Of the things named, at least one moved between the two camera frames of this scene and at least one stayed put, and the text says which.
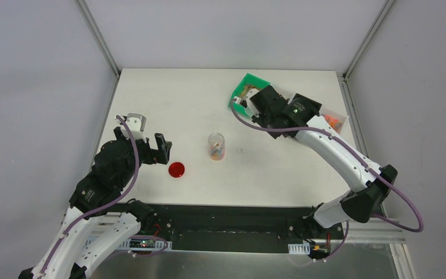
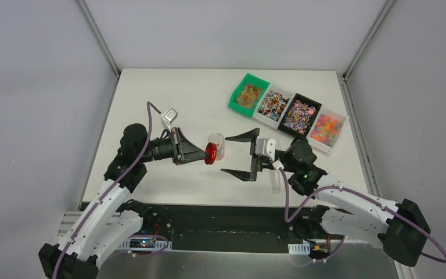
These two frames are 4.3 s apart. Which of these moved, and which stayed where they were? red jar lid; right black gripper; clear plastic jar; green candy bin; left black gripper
Moved: red jar lid; left black gripper; right black gripper
Stayed: clear plastic jar; green candy bin
